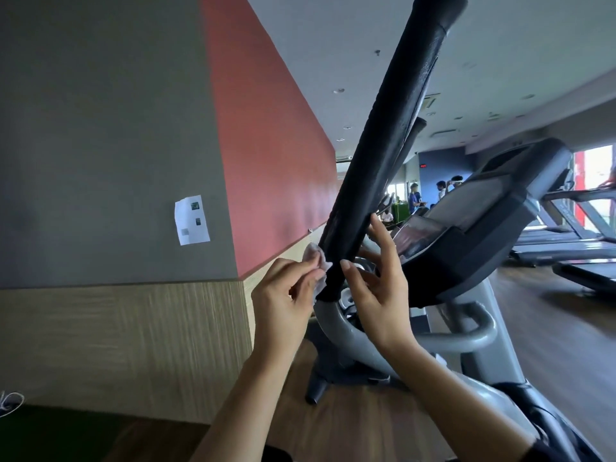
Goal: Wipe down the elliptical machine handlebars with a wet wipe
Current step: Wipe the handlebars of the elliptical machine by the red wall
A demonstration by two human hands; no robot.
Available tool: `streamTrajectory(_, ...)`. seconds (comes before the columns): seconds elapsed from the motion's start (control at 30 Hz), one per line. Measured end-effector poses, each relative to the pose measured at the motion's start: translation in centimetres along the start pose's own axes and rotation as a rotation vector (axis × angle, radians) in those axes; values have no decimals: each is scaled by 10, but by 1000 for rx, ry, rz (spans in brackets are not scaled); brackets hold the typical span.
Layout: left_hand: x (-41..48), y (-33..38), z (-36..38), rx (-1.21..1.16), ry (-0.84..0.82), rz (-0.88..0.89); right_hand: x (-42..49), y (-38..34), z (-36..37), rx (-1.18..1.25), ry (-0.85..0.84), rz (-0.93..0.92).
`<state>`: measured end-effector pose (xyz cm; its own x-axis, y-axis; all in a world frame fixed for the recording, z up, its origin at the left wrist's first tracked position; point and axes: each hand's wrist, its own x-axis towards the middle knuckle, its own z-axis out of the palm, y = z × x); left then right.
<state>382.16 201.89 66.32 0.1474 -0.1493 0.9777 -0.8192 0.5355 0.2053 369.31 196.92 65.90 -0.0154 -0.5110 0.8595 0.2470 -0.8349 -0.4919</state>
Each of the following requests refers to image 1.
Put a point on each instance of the person's left hand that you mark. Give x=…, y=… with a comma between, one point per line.
x=276, y=307

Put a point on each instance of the person's right hand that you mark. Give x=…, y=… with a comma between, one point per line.
x=385, y=303

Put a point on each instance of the person's right thumb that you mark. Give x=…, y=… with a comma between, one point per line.
x=353, y=279

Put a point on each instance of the person's left thumb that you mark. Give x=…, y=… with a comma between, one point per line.
x=310, y=286

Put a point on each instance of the white wipe cloth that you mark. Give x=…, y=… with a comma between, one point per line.
x=321, y=279

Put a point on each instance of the person's left forearm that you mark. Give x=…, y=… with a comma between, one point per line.
x=250, y=404

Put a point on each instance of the person's right forearm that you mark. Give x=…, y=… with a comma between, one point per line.
x=457, y=404

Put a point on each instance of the white paper notice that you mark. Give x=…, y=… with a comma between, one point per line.
x=192, y=221

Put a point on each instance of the black elliptical console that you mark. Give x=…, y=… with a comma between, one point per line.
x=486, y=235

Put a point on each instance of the ceiling air vent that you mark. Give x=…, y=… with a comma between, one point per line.
x=431, y=101

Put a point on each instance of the black treadmill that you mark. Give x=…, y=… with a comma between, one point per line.
x=563, y=242
x=587, y=276

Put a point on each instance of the person's black sleeve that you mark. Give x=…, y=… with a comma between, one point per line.
x=546, y=452

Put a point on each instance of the grey elliptical machine frame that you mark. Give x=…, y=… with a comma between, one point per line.
x=476, y=331

